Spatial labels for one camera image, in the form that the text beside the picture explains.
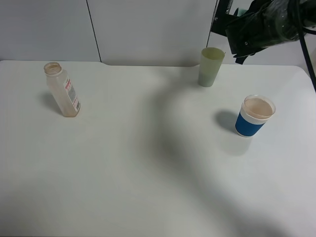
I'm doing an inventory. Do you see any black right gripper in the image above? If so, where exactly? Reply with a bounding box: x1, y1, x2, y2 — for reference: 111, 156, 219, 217
225, 9, 279, 65

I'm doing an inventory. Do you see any clear plastic drink bottle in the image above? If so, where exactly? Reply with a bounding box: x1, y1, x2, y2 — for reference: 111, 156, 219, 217
43, 62, 80, 118

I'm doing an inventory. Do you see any teal plastic cup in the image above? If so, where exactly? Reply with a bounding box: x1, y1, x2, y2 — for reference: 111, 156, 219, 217
234, 8, 247, 17

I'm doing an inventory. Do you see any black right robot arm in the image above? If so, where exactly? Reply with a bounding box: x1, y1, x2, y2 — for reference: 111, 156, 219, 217
225, 0, 316, 64

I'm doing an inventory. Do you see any pale yellow plastic cup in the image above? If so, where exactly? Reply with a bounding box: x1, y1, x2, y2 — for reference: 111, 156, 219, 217
198, 47, 225, 87

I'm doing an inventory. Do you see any blue sleeved clear cup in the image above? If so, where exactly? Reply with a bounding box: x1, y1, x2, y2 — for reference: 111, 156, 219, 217
235, 95, 276, 137

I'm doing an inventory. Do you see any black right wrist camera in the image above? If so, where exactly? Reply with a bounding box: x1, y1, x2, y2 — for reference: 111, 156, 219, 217
210, 0, 239, 37

